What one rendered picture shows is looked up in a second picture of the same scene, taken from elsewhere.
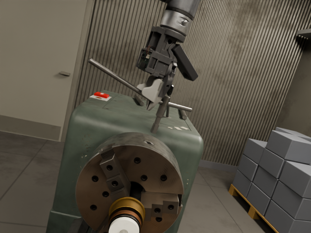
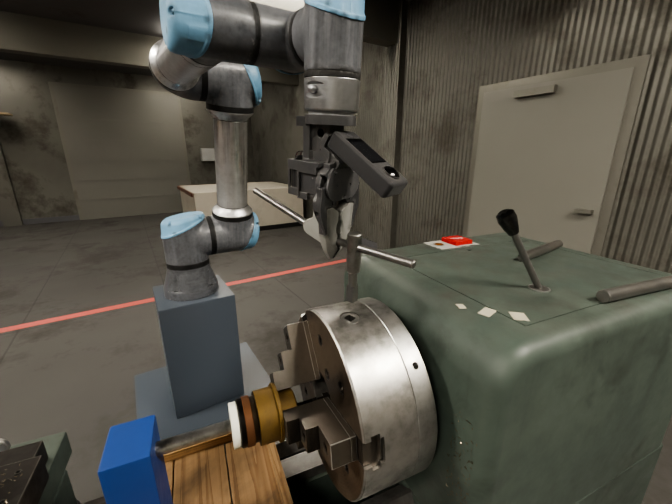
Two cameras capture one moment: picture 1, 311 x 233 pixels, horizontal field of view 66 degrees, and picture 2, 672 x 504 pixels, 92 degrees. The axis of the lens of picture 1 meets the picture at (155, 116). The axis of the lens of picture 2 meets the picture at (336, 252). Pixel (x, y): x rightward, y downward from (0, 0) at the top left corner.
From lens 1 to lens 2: 66 cm
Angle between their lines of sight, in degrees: 68
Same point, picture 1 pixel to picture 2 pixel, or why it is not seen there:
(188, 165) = (469, 404)
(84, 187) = not seen: hidden behind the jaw
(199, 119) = not seen: outside the picture
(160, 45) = (306, 144)
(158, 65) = (305, 179)
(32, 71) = (530, 214)
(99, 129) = (361, 287)
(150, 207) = (288, 419)
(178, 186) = (356, 420)
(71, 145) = not seen: hidden behind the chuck
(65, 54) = (586, 180)
